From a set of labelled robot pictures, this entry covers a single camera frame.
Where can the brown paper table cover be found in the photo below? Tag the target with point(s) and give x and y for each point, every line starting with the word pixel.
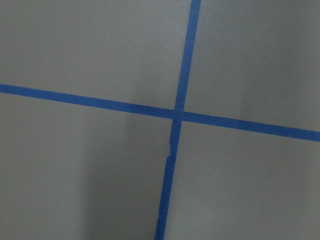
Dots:
pixel 159 119

